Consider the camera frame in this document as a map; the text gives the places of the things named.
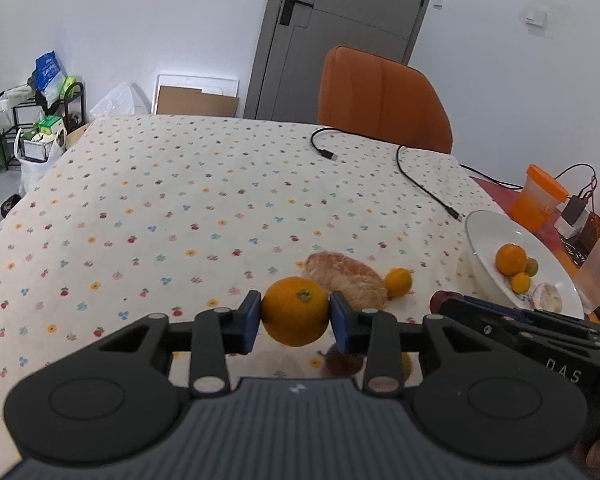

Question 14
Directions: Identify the small peeled pomelo piece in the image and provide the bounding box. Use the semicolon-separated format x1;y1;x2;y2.
530;283;562;313

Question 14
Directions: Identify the small orange kumquat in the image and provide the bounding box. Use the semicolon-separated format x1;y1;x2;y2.
510;272;531;295

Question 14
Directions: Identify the yellow green small fruit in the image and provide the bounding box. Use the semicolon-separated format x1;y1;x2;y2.
524;257;539;278

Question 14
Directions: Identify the large orange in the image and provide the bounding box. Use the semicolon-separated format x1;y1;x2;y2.
261;276;329;347
495;243;528;278

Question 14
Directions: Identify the small mandarin orange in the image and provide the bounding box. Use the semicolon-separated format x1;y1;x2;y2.
384;268;413;299

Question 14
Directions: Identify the large peeled pomelo segment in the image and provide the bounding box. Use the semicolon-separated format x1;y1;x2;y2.
303;252;388;311

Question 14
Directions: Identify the ribbed clear glass cup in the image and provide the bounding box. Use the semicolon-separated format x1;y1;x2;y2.
573;240;600;315

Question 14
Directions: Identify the white power strip with charger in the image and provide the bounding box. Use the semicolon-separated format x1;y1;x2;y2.
554;195;590;240

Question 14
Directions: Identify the white ceramic plate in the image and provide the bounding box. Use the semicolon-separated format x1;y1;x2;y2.
465;210;583;318

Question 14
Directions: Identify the orange lidded plastic cup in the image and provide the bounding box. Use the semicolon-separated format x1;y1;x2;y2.
508;165;569;234

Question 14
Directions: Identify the red orange cartoon table mat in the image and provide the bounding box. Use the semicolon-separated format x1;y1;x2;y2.
469;175;600;331

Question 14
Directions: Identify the floral patterned tablecloth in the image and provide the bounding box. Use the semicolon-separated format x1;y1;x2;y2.
0;116;496;477

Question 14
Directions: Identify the black shoe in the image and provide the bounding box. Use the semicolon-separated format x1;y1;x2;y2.
0;193;21;219

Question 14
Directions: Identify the white plastic bag with boxes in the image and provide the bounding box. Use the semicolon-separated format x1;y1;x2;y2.
15;115;67;195

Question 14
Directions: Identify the black metal shelf rack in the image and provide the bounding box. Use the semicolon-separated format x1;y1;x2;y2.
0;80;86;169

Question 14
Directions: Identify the clear plastic bag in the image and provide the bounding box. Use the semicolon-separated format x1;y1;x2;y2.
90;82;149;118

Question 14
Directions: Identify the white framed cardboard panel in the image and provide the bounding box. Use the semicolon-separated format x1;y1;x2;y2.
152;74;239;117

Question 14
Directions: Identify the orange leather chair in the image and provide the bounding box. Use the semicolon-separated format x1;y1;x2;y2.
317;46;453;154

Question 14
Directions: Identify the blue white snack bag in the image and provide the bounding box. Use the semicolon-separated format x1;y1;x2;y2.
33;51;66;104

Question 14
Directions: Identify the grey door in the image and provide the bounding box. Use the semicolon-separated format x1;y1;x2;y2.
244;0;428;124

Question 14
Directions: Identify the black usb cable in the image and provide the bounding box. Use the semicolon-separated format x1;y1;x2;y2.
308;126;466;222

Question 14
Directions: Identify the white wall switch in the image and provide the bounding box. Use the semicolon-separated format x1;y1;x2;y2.
524;6;548;29

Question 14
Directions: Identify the black door handle lock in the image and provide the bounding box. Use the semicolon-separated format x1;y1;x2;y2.
278;0;314;26

